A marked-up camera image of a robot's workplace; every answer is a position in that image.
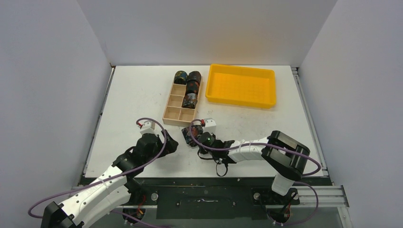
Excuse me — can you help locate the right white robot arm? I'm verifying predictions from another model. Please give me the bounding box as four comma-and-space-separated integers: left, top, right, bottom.
197, 131, 310, 204

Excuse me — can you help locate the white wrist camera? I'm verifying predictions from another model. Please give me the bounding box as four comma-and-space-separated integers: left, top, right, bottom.
140, 120, 155, 135
201, 118, 217, 135

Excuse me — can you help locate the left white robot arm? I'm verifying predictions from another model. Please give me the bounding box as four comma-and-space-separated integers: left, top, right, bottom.
41, 130, 178, 228

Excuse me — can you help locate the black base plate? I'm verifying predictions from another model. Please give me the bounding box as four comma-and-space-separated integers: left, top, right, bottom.
108, 177, 331, 221

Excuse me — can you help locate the rolled tie blue yellow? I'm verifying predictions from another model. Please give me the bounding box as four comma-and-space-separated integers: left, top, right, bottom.
173, 71, 188, 85

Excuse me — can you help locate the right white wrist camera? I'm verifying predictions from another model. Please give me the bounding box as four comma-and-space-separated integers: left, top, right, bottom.
201, 118, 217, 135

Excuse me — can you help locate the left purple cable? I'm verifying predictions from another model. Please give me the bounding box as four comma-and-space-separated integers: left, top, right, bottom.
28, 117, 172, 228

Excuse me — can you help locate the wooden compartment box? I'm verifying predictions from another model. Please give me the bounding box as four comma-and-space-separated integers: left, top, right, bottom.
163, 79, 202, 127

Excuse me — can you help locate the yellow plastic tray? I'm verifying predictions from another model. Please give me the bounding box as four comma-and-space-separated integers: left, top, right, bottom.
205, 64, 277, 109

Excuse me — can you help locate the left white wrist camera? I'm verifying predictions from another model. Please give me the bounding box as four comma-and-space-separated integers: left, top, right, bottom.
140, 120, 155, 135

